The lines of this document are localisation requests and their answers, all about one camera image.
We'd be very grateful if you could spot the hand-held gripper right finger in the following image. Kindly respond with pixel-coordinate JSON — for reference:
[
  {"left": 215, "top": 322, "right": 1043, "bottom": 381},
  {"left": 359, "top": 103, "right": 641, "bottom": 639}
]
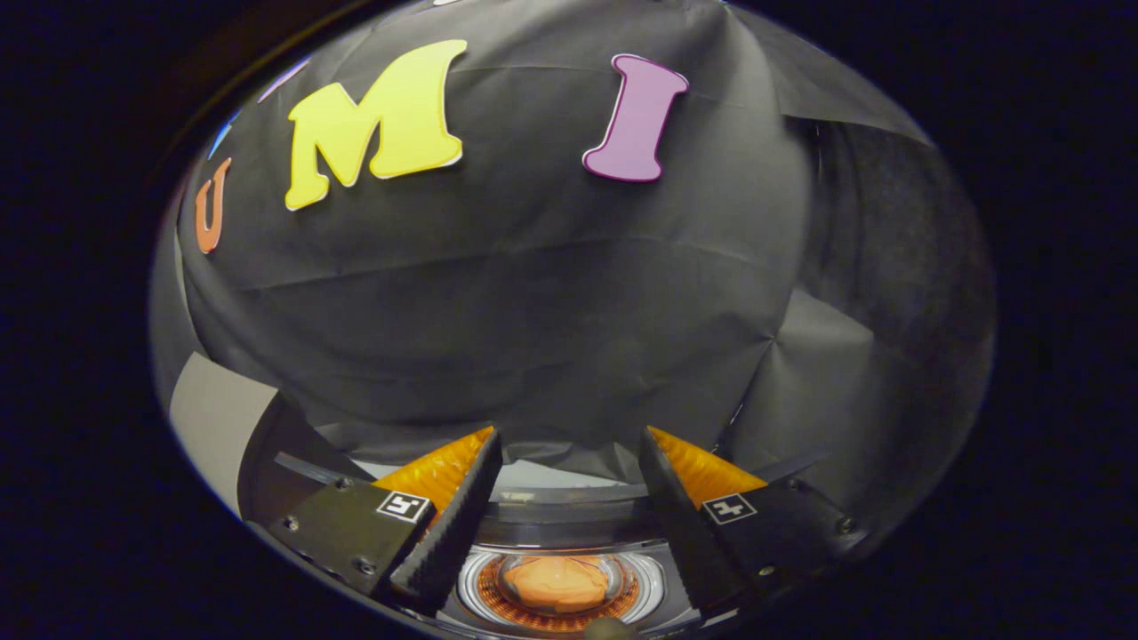
[{"left": 638, "top": 425, "right": 863, "bottom": 614}]

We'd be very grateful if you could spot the beige cabinet with dark top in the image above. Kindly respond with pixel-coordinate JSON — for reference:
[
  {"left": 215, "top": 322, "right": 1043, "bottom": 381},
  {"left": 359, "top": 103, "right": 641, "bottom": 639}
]
[{"left": 169, "top": 353, "right": 374, "bottom": 525}]

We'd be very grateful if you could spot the black backdrop cloth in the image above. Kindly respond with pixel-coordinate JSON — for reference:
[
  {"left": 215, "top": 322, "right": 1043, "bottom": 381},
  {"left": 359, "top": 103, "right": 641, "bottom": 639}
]
[{"left": 151, "top": 0, "right": 997, "bottom": 534}]

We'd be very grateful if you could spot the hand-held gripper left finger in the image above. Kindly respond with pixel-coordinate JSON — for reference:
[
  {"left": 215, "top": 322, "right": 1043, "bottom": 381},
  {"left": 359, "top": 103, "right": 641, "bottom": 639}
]
[{"left": 267, "top": 427, "right": 504, "bottom": 619}]

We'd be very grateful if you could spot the orange shirt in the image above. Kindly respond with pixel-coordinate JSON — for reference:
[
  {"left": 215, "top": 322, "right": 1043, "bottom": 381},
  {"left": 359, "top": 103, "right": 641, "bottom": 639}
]
[{"left": 502, "top": 556, "right": 612, "bottom": 614}]

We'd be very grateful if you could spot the grey washing machine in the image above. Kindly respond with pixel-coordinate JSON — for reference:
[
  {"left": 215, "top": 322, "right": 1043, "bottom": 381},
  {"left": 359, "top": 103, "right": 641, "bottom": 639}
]
[{"left": 240, "top": 449, "right": 845, "bottom": 636}]

